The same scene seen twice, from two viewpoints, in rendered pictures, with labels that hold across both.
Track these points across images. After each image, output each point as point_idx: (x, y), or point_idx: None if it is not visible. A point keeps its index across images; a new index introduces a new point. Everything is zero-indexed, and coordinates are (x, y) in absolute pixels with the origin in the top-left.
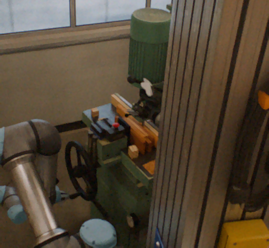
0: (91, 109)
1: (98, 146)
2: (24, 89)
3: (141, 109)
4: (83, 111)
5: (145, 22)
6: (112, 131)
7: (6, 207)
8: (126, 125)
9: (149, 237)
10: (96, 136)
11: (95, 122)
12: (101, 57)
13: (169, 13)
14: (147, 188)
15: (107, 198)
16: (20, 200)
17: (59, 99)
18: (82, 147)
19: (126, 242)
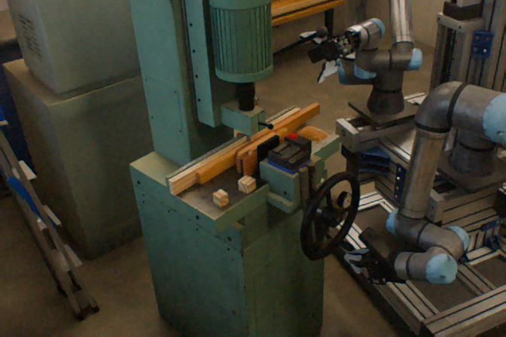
0: (203, 211)
1: (315, 170)
2: None
3: (349, 45)
4: (214, 217)
5: None
6: (305, 139)
7: (459, 250)
8: (276, 137)
9: (498, 47)
10: (309, 162)
11: (290, 157)
12: None
13: None
14: (338, 150)
15: (283, 265)
16: (444, 232)
17: None
18: (334, 174)
19: (315, 265)
